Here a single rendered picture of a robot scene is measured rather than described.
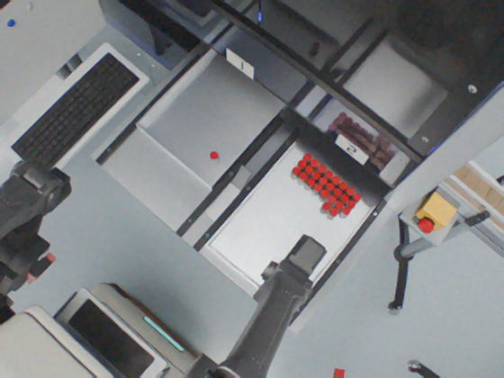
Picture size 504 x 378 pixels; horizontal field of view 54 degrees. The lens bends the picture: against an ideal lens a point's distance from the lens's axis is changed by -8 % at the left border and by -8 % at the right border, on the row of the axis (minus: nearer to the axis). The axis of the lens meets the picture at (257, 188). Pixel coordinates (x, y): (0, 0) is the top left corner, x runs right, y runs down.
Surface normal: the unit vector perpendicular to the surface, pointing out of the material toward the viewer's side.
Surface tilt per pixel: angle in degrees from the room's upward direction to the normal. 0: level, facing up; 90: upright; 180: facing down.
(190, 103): 0
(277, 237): 0
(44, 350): 42
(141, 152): 0
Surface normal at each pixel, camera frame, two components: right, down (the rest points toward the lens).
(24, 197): 0.48, -0.65
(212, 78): 0.04, -0.25
